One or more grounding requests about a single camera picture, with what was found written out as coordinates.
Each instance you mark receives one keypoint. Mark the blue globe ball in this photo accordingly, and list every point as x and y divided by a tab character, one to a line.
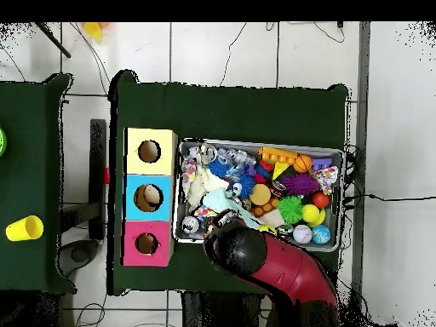
321	235

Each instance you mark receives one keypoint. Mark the cream white cloth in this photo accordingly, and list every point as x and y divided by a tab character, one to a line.
204	184

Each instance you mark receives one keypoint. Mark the shallow metal mesh bin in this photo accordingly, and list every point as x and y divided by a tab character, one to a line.
306	148

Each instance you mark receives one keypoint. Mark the mint green cloth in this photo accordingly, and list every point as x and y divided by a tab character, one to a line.
216	201

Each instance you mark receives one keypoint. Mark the white baseball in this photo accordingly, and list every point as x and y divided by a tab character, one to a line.
302	234

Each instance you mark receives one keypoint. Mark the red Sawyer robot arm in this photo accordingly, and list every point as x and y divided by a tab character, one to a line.
289	269

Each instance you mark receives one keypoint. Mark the orange basketball toy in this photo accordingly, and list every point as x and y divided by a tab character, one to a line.
302	163

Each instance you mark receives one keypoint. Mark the colourful polka-dot cloth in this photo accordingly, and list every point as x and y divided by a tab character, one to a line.
188	168
204	212

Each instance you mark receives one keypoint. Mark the black and white soccer ball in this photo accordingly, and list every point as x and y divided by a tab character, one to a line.
192	152

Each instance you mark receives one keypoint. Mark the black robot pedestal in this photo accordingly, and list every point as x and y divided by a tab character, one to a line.
218	311

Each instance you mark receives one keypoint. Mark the wooden box with three holes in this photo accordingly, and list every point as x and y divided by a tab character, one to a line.
134	163

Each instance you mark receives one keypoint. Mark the black rod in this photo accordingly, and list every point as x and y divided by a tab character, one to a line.
54	40

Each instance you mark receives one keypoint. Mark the purple spiky ball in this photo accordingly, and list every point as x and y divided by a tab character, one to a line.
299	184

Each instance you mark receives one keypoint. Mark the orange plastic building block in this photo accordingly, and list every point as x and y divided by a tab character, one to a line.
277	155

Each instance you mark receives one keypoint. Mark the green tentacle puffer ball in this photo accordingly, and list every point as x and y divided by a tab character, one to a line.
290	209

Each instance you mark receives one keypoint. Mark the dark green table cloth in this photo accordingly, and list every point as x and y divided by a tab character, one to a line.
27	153
231	109

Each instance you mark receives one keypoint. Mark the green round object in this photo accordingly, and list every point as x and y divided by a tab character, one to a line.
2	141

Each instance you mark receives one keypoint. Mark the black flat panel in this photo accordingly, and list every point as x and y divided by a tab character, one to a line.
97	177

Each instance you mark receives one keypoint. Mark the yellow smiley ball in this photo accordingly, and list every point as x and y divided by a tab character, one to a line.
269	230

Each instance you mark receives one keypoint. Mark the yellow plastic cup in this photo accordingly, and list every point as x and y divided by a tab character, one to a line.
24	228
92	31

